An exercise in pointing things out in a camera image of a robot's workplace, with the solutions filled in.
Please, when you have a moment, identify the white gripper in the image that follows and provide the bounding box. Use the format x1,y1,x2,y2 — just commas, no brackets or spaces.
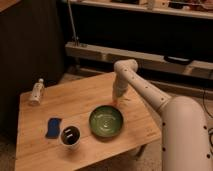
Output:
112,76,129,104

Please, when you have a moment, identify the orange pepper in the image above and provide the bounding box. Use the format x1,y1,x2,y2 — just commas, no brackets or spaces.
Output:
111,100,122,106

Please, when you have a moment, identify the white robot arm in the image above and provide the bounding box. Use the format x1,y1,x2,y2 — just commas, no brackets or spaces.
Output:
113,59,213,171

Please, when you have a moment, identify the green bowl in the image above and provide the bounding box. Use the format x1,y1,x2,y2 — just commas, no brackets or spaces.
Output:
89,105,124,138

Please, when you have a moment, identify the long wooden shelf beam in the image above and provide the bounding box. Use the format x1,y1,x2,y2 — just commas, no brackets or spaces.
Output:
65,42,213,80

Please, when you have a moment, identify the wooden table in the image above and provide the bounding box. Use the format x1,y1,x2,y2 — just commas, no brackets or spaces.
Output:
15,73,161,171

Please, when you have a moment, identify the white cup with dark inside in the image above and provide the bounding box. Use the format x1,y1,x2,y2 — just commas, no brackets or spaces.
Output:
60,126,81,150

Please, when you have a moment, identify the blue sponge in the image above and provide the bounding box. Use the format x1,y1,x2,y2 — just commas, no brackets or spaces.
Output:
45,118,62,139

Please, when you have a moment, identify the metal pole stand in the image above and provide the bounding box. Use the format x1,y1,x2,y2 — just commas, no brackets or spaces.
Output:
67,0,87,47

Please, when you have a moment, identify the clear plastic bottle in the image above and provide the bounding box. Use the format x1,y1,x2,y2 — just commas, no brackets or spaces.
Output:
29,78,44,106

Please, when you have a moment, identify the upper wooden shelf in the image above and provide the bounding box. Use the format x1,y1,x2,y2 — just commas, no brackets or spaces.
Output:
61,0,213,20

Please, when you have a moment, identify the black handle on beam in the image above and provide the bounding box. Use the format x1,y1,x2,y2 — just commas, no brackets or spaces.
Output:
164,56,193,65

